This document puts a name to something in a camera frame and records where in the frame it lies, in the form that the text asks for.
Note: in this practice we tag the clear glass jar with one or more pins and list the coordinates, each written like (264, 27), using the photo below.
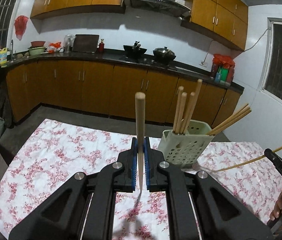
(68, 42)

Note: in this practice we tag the pale green perforated utensil holder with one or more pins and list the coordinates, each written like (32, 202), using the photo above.
(184, 150)

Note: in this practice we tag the red plastic bag on counter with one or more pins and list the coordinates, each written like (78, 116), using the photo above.
(54, 47)

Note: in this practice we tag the dark wooden cutting board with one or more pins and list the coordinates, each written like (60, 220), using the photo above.
(85, 43)

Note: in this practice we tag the red plastic bag with bottles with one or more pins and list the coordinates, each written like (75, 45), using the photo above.
(222, 71)

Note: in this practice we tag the wooden chopstick in holder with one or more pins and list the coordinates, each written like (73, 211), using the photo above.
(231, 119)
(233, 122)
(197, 91)

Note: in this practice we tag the red basin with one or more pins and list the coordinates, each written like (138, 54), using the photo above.
(35, 44)

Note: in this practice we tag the brown lower kitchen cabinets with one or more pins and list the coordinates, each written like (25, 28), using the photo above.
(95, 87)

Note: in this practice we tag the steel faucet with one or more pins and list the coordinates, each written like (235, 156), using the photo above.
(12, 50)

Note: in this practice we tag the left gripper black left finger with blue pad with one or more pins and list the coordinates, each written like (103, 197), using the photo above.
(83, 207)

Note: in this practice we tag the wooden chopstick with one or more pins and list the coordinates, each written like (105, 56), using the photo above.
(231, 119)
(181, 106)
(179, 93)
(140, 132)
(197, 91)
(188, 113)
(247, 162)
(233, 122)

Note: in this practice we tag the red bottle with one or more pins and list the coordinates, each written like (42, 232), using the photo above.
(101, 46)

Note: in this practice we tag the black pot with lid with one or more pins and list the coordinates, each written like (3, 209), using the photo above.
(163, 55)

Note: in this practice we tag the black wok on stove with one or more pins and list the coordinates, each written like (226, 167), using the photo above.
(134, 51)

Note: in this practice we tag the brown upper kitchen cabinets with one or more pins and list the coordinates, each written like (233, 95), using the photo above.
(225, 21)

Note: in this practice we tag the green basin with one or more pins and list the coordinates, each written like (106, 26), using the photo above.
(36, 50)

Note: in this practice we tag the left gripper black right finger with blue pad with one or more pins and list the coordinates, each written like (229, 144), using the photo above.
(198, 206)

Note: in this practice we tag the brown kitchen cabinets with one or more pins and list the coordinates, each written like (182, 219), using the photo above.
(225, 21)
(95, 87)

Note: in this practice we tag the red hanging plastic bag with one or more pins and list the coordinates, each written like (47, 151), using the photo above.
(20, 26)

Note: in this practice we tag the yellow detergent bottle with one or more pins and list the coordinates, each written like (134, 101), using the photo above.
(3, 56)

